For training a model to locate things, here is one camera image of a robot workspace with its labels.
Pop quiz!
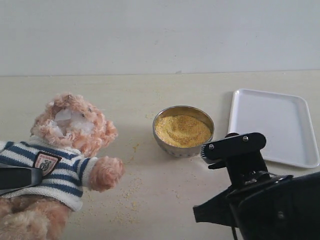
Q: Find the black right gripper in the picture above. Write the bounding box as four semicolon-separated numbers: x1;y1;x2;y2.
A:
192;172;293;223

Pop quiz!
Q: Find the tan teddy bear striped sweater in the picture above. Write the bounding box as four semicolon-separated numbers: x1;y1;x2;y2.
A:
0;93;124;240

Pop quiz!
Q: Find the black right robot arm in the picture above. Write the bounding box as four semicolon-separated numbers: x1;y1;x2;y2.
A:
193;172;320;240

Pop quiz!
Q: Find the steel bowl of yellow grain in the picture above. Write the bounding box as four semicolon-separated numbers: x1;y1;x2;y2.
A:
152;105;215;158

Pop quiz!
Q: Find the white plastic tray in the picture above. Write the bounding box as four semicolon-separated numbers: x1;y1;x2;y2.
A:
228;88;320;169

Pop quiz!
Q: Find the black camera cable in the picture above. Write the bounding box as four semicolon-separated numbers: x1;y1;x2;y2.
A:
228;197;240;240

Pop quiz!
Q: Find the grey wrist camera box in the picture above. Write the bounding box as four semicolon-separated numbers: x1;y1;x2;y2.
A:
200;132;267;170

